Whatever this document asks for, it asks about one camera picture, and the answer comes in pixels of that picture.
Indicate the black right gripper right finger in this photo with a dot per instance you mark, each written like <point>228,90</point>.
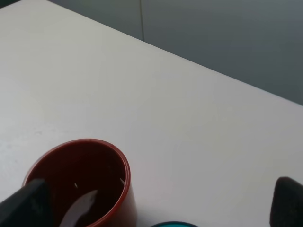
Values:
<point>287,204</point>

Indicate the red plastic cup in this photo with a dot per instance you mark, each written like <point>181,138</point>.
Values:
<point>79,168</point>

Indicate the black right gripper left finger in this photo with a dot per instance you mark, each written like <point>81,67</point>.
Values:
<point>30,206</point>

